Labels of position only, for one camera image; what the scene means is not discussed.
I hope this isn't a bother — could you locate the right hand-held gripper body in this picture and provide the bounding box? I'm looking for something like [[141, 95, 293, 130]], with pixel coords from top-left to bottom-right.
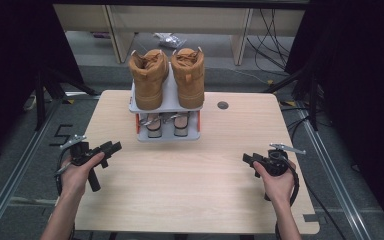
[[258, 143, 307, 178]]

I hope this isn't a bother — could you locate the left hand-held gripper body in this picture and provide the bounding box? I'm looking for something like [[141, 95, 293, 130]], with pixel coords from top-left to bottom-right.
[[59, 134, 110, 193]]

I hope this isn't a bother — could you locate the black rhinestone strap sandal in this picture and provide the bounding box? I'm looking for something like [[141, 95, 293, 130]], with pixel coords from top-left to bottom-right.
[[139, 113, 164, 139], [165, 112, 191, 138]]

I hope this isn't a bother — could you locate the white two-tier shoe rack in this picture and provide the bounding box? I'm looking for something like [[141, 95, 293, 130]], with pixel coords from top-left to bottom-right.
[[128, 62, 204, 144]]

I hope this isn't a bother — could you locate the tan suede boot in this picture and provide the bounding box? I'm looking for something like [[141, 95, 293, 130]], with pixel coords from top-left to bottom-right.
[[170, 47, 206, 110], [128, 49, 170, 111]]

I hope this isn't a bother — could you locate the person's right hand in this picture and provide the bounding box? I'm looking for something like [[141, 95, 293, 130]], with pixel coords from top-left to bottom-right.
[[253, 159, 298, 208]]

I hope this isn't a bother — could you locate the person's left hand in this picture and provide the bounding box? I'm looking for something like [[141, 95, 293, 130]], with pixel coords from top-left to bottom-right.
[[60, 151, 106, 201]]

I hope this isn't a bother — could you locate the black metal stand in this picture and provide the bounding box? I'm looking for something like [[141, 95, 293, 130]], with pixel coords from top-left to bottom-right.
[[263, 66, 319, 132], [34, 66, 98, 131]]

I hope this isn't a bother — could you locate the black curtain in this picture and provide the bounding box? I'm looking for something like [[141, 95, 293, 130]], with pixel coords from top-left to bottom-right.
[[0, 0, 84, 168], [284, 0, 384, 234]]

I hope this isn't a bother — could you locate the clear plastic bag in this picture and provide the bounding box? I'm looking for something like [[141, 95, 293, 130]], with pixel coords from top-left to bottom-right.
[[152, 32, 188, 50]]

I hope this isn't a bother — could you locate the beige background desk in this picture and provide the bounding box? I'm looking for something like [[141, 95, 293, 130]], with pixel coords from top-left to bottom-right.
[[52, 0, 311, 66]]

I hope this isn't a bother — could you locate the right hand-held gripper cable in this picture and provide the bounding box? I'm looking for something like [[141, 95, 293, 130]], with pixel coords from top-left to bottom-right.
[[263, 163, 301, 240]]

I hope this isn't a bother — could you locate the hand-held gripper cable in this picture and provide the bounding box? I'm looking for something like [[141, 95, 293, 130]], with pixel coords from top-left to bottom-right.
[[54, 146, 78, 240], [263, 163, 301, 240]]

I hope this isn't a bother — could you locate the left hand-held gripper cable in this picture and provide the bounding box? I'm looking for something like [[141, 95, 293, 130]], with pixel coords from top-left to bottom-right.
[[54, 146, 78, 240]]

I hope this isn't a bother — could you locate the aluminium floor rail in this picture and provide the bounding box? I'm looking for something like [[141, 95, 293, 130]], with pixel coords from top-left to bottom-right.
[[0, 99, 64, 240], [296, 106, 374, 240]]

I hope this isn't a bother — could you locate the white floor cable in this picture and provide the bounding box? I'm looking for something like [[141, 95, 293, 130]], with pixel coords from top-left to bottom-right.
[[23, 94, 38, 112]]

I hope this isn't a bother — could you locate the thin black floor cable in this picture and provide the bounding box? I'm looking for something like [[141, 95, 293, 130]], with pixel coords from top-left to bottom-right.
[[304, 184, 348, 240]]

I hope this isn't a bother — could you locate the bundle of black cables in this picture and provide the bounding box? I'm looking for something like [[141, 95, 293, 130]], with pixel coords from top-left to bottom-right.
[[246, 8, 296, 73]]

